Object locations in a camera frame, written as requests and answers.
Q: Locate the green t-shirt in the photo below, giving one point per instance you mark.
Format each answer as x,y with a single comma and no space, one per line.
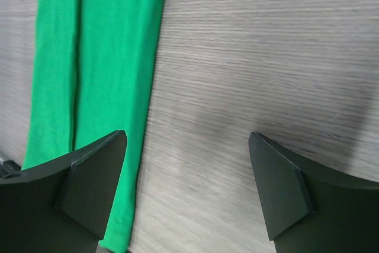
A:
92,74

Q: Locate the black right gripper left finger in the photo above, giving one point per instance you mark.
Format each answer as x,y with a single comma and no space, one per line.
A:
63,205

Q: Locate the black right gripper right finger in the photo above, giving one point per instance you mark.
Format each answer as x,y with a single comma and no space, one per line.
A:
309,207

